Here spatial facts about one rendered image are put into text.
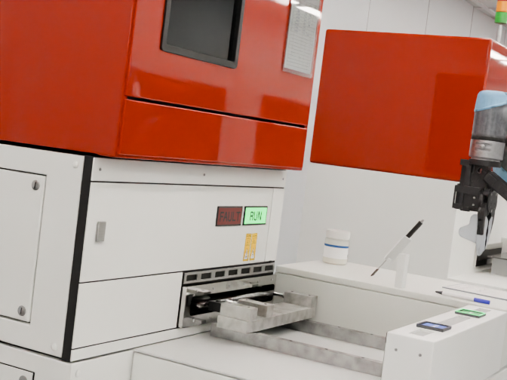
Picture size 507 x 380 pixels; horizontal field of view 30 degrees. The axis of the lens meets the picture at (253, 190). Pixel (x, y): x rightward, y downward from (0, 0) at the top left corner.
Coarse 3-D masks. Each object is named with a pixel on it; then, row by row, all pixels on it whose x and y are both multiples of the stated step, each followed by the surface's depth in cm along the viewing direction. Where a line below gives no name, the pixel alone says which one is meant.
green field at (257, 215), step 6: (246, 210) 234; (252, 210) 237; (258, 210) 240; (264, 210) 243; (246, 216) 235; (252, 216) 237; (258, 216) 240; (264, 216) 243; (246, 222) 235; (252, 222) 238; (258, 222) 241; (264, 222) 244
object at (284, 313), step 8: (280, 304) 242; (288, 304) 244; (280, 312) 230; (288, 312) 232; (296, 312) 235; (304, 312) 239; (312, 312) 244; (224, 320) 216; (232, 320) 215; (240, 320) 214; (256, 320) 217; (264, 320) 221; (272, 320) 224; (280, 320) 228; (288, 320) 232; (296, 320) 236; (224, 328) 216; (232, 328) 215; (240, 328) 214; (248, 328) 214; (256, 328) 217; (264, 328) 221
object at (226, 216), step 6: (222, 210) 224; (228, 210) 227; (234, 210) 229; (240, 210) 232; (222, 216) 224; (228, 216) 227; (234, 216) 229; (240, 216) 232; (222, 222) 225; (228, 222) 227; (234, 222) 230; (240, 222) 232
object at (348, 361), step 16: (224, 336) 220; (240, 336) 218; (256, 336) 216; (272, 336) 215; (288, 352) 212; (304, 352) 210; (320, 352) 209; (336, 352) 207; (352, 368) 205; (368, 368) 203
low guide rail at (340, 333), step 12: (288, 324) 243; (300, 324) 241; (312, 324) 239; (324, 324) 238; (324, 336) 238; (336, 336) 236; (348, 336) 235; (360, 336) 233; (372, 336) 231; (384, 336) 232; (384, 348) 230
